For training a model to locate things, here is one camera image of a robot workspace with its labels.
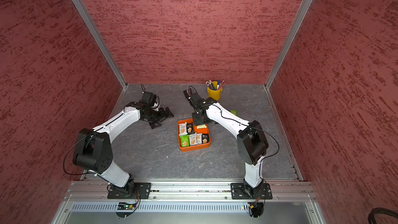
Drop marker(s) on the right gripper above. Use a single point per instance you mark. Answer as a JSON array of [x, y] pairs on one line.
[[196, 121]]

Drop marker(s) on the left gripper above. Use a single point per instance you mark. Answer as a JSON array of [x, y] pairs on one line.
[[161, 111]]

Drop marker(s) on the orange storage box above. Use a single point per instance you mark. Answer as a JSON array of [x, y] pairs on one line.
[[195, 147]]

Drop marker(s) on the cream cookie pack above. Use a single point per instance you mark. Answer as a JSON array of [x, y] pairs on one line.
[[202, 126]]

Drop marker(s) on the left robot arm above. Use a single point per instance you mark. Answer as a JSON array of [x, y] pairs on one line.
[[93, 150]]

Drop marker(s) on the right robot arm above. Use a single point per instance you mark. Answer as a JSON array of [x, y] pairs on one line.
[[252, 144]]

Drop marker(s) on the white cookie pack bottom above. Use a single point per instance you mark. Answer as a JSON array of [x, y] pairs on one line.
[[192, 139]]

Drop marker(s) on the white cookie pack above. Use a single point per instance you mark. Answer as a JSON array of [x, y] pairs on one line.
[[182, 129], [192, 139]]

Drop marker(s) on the white cookie pack top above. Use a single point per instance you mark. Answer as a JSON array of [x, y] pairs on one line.
[[182, 129]]

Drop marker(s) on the black cookie pack bottom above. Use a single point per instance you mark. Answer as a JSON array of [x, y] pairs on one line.
[[205, 138]]

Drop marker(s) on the green cookie pack bottom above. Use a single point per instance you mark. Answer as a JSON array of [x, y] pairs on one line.
[[184, 141]]

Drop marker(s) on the yellow pen cup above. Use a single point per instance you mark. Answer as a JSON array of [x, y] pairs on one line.
[[215, 94]]

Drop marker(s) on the pens in cup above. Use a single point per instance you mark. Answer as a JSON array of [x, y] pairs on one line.
[[215, 85]]

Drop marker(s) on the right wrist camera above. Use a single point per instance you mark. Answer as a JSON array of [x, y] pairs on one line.
[[195, 99]]

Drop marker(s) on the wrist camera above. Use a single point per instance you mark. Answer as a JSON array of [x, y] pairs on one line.
[[195, 99], [149, 99]]

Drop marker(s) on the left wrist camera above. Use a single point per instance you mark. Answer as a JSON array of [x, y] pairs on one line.
[[149, 99]]

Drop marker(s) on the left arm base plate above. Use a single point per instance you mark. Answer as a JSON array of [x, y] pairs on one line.
[[129, 191]]

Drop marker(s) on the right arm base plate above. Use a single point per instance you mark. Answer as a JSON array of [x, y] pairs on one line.
[[242, 191]]

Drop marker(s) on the aluminium front rail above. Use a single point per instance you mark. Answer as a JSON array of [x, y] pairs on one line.
[[198, 190]]

